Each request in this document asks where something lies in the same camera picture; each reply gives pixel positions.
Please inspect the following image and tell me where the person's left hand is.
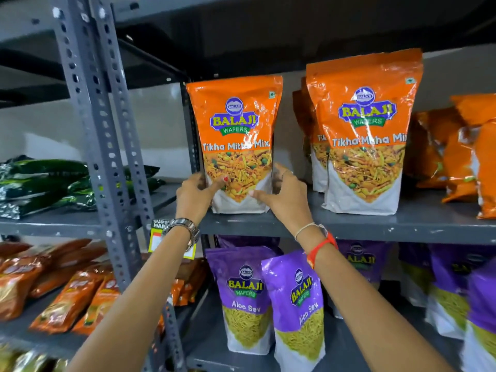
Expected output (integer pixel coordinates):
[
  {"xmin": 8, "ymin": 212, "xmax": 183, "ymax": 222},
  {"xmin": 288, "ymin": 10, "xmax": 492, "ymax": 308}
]
[{"xmin": 176, "ymin": 172, "xmax": 228, "ymax": 226}]

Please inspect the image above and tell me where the person's right hand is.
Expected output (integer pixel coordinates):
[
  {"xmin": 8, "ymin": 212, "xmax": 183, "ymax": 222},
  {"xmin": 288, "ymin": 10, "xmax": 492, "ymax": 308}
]
[{"xmin": 248, "ymin": 162, "xmax": 314, "ymax": 237}]

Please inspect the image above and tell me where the orange snack mix packet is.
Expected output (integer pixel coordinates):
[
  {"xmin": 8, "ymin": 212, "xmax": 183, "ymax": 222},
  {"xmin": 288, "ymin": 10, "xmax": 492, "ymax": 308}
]
[
  {"xmin": 306, "ymin": 48, "xmax": 424, "ymax": 216},
  {"xmin": 186, "ymin": 75, "xmax": 284, "ymax": 215},
  {"xmin": 292, "ymin": 77, "xmax": 330, "ymax": 193}
]

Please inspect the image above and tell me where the person's left forearm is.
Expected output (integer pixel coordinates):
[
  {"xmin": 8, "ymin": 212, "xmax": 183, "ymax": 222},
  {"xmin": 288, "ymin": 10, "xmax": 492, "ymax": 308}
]
[{"xmin": 66, "ymin": 224, "xmax": 200, "ymax": 372}]

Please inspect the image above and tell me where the person's right forearm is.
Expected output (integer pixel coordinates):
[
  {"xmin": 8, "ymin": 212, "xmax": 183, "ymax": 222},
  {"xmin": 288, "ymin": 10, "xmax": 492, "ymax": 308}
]
[{"xmin": 294, "ymin": 225, "xmax": 455, "ymax": 372}]

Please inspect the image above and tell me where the silver wristwatch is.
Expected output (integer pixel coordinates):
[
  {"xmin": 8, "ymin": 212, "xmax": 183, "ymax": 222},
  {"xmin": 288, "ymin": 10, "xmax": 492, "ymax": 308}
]
[{"xmin": 162, "ymin": 218, "xmax": 201, "ymax": 252}]

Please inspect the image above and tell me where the yellow shelf price tag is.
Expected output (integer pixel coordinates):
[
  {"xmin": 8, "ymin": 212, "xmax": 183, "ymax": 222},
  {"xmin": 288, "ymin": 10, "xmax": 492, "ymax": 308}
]
[{"xmin": 148, "ymin": 219, "xmax": 197, "ymax": 260}]

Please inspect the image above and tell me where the row of purple snack packets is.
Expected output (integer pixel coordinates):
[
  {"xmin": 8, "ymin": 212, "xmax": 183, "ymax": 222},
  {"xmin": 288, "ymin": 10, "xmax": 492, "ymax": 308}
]
[{"xmin": 205, "ymin": 235, "xmax": 496, "ymax": 372}]

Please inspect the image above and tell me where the grey slotted metal shelf rack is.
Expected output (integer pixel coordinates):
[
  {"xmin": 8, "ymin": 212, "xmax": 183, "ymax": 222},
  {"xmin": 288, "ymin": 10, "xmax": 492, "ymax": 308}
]
[
  {"xmin": 0, "ymin": 0, "xmax": 187, "ymax": 372},
  {"xmin": 87, "ymin": 0, "xmax": 496, "ymax": 372}
]

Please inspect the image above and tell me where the plain orange snack bag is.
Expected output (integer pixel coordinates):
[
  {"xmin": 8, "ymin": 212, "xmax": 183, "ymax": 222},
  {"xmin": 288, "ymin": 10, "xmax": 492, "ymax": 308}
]
[
  {"xmin": 450, "ymin": 94, "xmax": 496, "ymax": 127},
  {"xmin": 403, "ymin": 107, "xmax": 466, "ymax": 190},
  {"xmin": 470, "ymin": 120, "xmax": 496, "ymax": 220},
  {"xmin": 441, "ymin": 127, "xmax": 481, "ymax": 204}
]

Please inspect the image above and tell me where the pile of green snack packets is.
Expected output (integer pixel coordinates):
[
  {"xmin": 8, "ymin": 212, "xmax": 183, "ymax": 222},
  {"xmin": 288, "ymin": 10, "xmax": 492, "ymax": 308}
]
[{"xmin": 0, "ymin": 155, "xmax": 167, "ymax": 221}]

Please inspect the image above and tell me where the pile of orange-brown snack packets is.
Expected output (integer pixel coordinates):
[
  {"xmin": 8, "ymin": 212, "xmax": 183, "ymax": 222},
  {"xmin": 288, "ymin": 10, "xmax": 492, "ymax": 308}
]
[{"xmin": 0, "ymin": 239, "xmax": 211, "ymax": 336}]

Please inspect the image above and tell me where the thin white bracelet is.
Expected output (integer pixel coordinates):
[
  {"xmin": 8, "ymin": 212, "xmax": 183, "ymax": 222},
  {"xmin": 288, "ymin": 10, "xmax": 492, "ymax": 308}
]
[{"xmin": 294, "ymin": 222, "xmax": 328, "ymax": 242}]

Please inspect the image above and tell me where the red thread bracelet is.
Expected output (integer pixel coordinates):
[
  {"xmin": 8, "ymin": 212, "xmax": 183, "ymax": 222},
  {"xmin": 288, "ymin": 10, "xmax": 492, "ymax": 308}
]
[{"xmin": 306, "ymin": 232, "xmax": 339, "ymax": 270}]

